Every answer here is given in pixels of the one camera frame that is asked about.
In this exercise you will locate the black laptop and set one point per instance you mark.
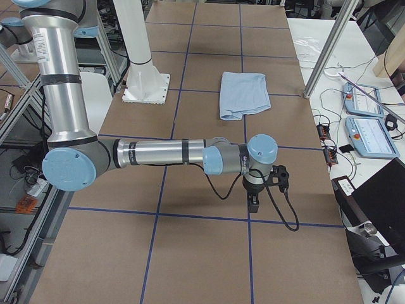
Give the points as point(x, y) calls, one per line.
point(381, 198)

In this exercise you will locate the near blue teach pendant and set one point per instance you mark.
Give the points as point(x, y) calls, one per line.
point(370, 138)

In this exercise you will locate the black labelled box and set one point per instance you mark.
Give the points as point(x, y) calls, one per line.
point(352, 216)

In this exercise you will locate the far blue teach pendant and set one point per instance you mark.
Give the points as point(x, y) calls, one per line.
point(357, 103)

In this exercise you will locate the clear plastic bag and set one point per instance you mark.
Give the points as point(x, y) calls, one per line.
point(307, 49)

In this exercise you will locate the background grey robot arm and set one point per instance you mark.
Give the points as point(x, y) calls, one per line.
point(14, 33)

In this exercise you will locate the grey aluminium frame post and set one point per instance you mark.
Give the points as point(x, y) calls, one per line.
point(340, 23)

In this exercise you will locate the blue teach pendant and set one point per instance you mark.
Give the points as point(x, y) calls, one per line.
point(370, 138)
point(357, 103)

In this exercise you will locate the light blue button-up shirt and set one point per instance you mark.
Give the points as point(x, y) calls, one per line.
point(242, 94)

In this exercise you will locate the white plastic chair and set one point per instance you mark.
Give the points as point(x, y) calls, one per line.
point(97, 97)

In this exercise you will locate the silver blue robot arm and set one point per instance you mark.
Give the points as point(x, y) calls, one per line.
point(195, 44)

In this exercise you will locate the reacher grabber stick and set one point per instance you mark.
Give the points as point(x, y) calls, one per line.
point(363, 92)

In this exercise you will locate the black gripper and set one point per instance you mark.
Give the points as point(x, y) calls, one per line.
point(253, 189)

